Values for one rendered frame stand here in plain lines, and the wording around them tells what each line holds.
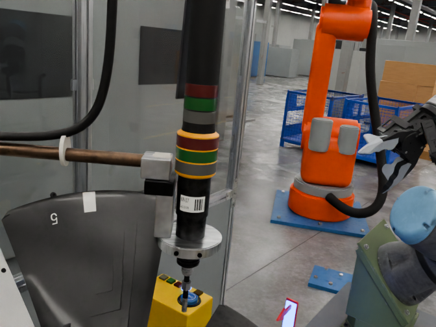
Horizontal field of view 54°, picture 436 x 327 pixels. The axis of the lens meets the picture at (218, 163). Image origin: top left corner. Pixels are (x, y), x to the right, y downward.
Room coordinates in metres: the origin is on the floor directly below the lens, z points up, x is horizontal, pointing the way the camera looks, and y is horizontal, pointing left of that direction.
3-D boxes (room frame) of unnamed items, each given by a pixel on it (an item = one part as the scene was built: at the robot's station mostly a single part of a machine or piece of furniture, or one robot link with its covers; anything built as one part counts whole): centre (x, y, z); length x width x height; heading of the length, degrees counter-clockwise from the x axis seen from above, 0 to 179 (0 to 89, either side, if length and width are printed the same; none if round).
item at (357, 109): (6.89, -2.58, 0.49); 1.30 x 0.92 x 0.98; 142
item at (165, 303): (0.89, 0.07, 1.02); 0.16 x 0.10 x 0.11; 57
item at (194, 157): (0.43, 0.02, 1.54); 0.04 x 0.04 x 0.01
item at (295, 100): (7.48, -1.75, 0.49); 1.27 x 0.88 x 0.98; 142
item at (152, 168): (0.43, 0.03, 1.49); 0.09 x 0.07 x 0.10; 92
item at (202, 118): (0.43, 0.02, 1.58); 0.03 x 0.03 x 0.01
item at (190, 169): (0.43, 0.02, 1.53); 0.04 x 0.04 x 0.01
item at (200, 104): (0.43, 0.02, 1.59); 0.03 x 0.03 x 0.01
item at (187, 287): (0.43, 0.02, 1.38); 0.01 x 0.01 x 0.05
